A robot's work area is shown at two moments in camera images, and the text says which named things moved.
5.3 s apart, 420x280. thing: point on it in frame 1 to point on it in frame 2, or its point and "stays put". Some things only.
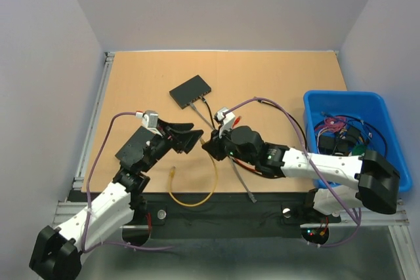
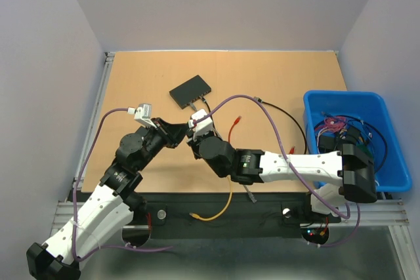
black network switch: x=190 y=91 stays put
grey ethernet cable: x=252 y=197 stays put
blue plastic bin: x=348 y=123 stays put
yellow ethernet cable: x=172 y=173 to x=226 y=210
